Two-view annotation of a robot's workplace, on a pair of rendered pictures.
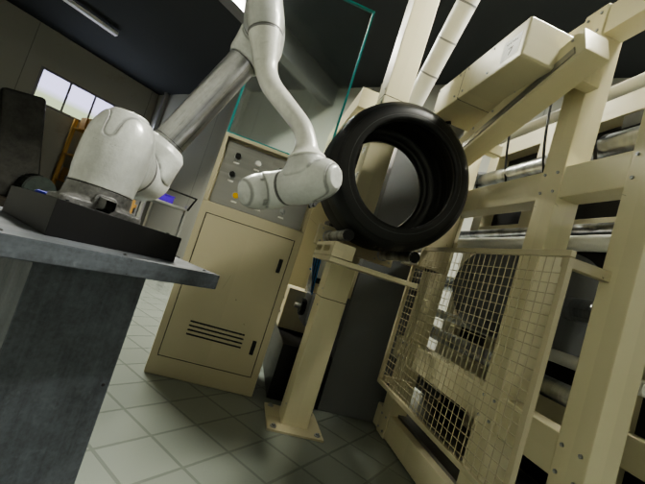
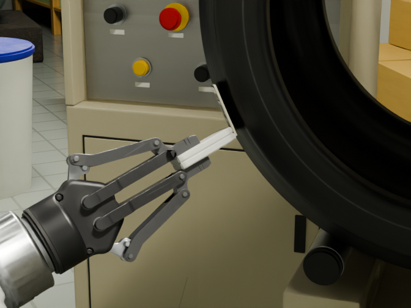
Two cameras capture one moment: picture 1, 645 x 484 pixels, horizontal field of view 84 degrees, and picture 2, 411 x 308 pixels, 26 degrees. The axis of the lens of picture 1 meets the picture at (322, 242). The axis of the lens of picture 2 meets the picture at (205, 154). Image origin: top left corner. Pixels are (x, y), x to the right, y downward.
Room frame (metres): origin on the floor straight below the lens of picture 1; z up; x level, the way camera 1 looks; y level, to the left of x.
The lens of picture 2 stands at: (0.48, -0.42, 1.31)
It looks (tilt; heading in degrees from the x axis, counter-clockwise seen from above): 17 degrees down; 29
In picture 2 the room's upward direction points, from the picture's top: straight up
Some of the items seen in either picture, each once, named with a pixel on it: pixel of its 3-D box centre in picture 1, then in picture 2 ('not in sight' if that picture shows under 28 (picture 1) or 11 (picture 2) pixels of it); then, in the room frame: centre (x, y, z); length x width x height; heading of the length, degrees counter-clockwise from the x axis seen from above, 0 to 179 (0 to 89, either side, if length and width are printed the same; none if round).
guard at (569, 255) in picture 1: (446, 335); not in sight; (1.38, -0.56, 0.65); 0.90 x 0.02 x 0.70; 11
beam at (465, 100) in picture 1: (496, 86); not in sight; (1.48, -0.51, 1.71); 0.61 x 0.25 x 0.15; 11
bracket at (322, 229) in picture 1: (355, 246); not in sight; (1.72, -0.16, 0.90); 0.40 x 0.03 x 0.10; 101
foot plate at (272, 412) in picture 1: (292, 420); not in sight; (1.79, -0.12, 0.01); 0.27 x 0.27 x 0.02; 11
